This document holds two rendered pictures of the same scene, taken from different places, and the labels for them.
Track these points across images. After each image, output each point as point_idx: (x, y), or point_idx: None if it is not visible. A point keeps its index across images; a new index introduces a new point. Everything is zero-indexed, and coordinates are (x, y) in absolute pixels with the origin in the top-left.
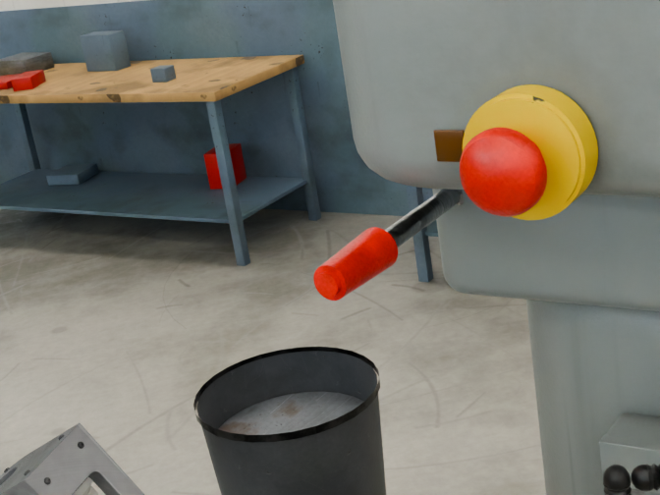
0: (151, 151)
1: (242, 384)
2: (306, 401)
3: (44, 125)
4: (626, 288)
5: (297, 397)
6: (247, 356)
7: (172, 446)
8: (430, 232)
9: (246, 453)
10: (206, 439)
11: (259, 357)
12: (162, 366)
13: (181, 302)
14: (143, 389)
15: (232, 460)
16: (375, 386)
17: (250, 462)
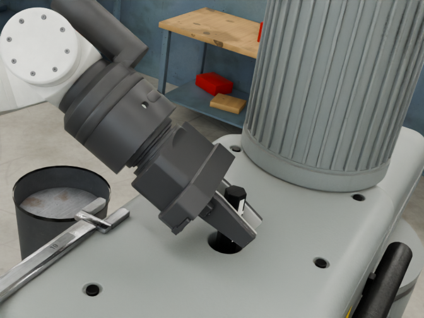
0: (37, 7)
1: (42, 178)
2: (73, 194)
3: None
4: None
5: (69, 190)
6: (58, 139)
7: (7, 182)
8: (166, 97)
9: (33, 222)
10: (15, 207)
11: (54, 166)
12: (13, 134)
13: None
14: (0, 145)
15: (25, 223)
16: (108, 197)
17: (35, 226)
